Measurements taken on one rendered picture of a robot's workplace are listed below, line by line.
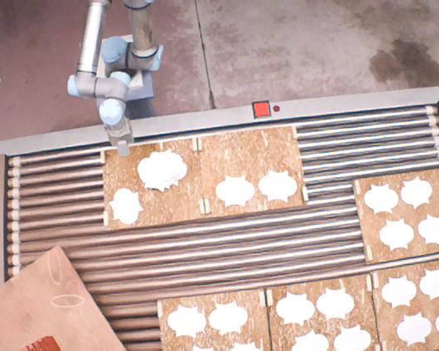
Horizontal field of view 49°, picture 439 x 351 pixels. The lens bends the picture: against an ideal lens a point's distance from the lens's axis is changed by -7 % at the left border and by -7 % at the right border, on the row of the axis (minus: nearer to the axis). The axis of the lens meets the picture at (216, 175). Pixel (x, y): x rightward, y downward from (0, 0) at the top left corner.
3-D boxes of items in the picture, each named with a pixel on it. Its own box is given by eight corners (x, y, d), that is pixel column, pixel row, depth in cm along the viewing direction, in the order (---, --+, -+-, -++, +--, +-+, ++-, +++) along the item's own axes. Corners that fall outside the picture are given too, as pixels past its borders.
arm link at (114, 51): (107, 48, 221) (101, 33, 208) (136, 51, 221) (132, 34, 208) (101, 71, 217) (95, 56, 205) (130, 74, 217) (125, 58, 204)
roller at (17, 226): (11, 222, 213) (7, 220, 208) (448, 169, 209) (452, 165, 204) (11, 233, 211) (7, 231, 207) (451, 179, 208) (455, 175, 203)
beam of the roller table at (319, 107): (2, 144, 227) (-3, 140, 221) (437, 91, 223) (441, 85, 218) (2, 161, 224) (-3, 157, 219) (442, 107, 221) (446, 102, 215)
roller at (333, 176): (11, 211, 214) (7, 209, 210) (446, 158, 211) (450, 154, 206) (11, 222, 213) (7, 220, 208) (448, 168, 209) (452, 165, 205)
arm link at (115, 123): (123, 97, 168) (118, 120, 166) (128, 110, 179) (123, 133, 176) (101, 95, 168) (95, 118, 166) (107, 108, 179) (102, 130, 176)
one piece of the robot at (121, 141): (105, 147, 177) (114, 161, 192) (130, 142, 177) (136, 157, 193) (102, 116, 180) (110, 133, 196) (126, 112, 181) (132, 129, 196)
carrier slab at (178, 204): (102, 151, 216) (101, 150, 214) (196, 138, 215) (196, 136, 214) (106, 231, 205) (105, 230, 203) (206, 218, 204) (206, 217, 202)
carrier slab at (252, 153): (197, 138, 215) (197, 136, 214) (293, 125, 214) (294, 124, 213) (206, 218, 204) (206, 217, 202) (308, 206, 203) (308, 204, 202)
